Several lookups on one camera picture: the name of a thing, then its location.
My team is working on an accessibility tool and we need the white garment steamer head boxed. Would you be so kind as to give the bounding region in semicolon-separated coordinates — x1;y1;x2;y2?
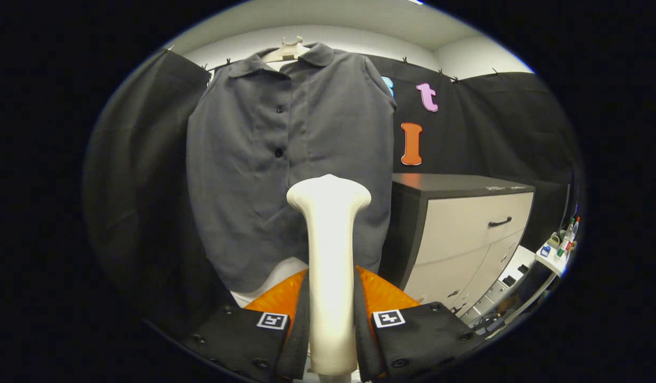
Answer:
286;174;372;377

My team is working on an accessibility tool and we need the clear bottle with green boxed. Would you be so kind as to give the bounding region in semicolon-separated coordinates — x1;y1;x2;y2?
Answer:
559;221;573;261

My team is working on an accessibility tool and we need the dark grey button shirt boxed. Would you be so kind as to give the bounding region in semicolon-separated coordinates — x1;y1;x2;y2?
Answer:
186;43;398;294

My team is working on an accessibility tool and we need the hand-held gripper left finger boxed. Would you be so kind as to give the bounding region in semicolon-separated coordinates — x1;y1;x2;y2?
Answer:
180;269;310;383

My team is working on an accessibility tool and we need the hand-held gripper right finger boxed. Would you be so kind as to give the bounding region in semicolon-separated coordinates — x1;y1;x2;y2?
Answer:
354;266;488;383

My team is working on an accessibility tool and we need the grey cabinet with dark top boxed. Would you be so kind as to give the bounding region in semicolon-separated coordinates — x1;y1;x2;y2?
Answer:
379;172;536;319

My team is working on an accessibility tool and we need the white power strip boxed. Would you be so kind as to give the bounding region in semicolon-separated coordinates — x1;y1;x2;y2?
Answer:
461;246;537;326

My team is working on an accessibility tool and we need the black backdrop cloth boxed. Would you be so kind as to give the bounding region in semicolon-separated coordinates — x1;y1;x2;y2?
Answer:
82;49;584;341

